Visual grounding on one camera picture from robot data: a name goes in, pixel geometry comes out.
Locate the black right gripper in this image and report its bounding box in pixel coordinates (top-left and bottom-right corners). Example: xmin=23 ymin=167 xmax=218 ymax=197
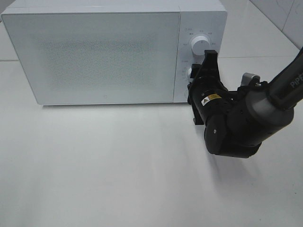
xmin=187 ymin=50 xmax=233 ymax=127

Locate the white timer knob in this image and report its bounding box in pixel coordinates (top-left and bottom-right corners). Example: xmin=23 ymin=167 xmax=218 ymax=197
xmin=186 ymin=68 xmax=193 ymax=83

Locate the round white door button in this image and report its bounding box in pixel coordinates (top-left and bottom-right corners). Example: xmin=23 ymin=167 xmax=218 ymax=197
xmin=184 ymin=89 xmax=188 ymax=100

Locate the white microwave door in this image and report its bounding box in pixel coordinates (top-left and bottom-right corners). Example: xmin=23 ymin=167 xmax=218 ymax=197
xmin=3 ymin=13 xmax=179 ymax=105

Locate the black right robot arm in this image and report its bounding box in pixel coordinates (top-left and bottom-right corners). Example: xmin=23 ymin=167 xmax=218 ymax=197
xmin=187 ymin=50 xmax=303 ymax=158

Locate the upper white power knob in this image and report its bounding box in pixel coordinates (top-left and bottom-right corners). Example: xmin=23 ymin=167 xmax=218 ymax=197
xmin=190 ymin=34 xmax=210 ymax=56

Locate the white microwave oven body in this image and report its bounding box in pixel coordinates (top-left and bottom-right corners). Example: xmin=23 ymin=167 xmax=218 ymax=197
xmin=0 ymin=0 xmax=228 ymax=104

